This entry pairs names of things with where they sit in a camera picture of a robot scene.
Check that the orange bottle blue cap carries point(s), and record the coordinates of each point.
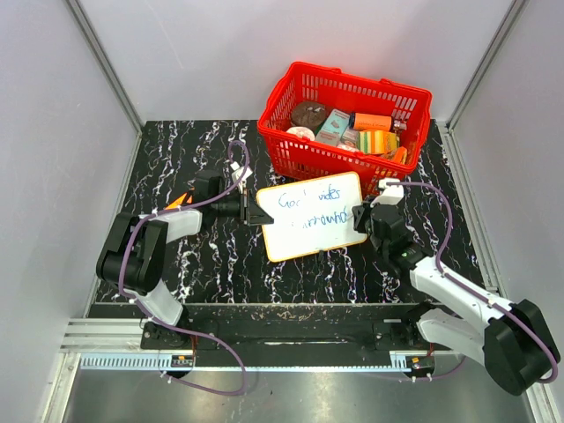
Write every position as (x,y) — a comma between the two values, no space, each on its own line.
(360,122)

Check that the wrist camera white grey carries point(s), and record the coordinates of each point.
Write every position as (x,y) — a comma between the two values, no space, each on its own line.
(391,192)
(239,175)

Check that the striped sponge pack in basket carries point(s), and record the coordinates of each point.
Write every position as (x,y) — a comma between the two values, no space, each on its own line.
(378,141)

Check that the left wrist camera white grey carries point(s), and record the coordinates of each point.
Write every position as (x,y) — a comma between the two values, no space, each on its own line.
(239,175)

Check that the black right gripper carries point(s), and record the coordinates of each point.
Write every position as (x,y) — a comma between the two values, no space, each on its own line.
(360,213)

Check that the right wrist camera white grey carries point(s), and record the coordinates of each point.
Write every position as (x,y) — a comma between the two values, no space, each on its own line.
(391,192)

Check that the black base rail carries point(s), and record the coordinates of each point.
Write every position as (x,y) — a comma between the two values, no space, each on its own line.
(293,335)

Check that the white board yellow frame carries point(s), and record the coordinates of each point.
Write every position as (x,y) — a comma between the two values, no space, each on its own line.
(310,216)

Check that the teal white small box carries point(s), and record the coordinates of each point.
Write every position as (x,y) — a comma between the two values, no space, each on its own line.
(333,128)

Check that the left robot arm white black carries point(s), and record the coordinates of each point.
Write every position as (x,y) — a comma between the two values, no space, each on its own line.
(132,258)

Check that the red plastic shopping basket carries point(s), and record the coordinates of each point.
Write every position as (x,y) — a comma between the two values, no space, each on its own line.
(303,159)

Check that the brown round chocolate item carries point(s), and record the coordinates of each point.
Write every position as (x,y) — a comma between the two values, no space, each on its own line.
(309,114)

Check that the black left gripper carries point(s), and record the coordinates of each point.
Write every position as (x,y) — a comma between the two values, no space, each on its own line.
(250,213)

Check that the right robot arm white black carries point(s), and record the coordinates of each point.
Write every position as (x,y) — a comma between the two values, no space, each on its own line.
(511,340)

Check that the pink white round item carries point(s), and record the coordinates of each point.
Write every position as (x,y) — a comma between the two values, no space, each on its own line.
(302,133)

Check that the orange green sponge pack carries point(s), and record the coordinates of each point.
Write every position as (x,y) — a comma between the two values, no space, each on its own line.
(183,200)

